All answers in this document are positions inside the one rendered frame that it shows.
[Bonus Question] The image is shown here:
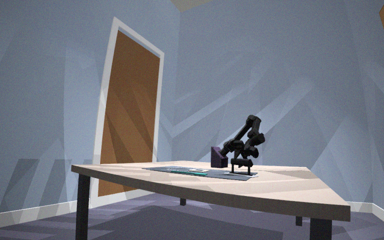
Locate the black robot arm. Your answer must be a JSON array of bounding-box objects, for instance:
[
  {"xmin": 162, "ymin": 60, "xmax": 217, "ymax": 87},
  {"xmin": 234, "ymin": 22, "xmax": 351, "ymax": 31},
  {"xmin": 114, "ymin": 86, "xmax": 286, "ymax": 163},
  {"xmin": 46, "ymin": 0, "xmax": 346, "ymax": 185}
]
[{"xmin": 219, "ymin": 114, "xmax": 265, "ymax": 159}]

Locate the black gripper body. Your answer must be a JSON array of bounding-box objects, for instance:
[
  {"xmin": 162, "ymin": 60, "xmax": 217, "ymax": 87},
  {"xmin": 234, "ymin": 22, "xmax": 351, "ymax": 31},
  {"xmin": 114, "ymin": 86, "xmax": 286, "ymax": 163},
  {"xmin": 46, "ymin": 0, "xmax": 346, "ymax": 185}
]
[{"xmin": 233, "ymin": 140, "xmax": 253, "ymax": 167}]

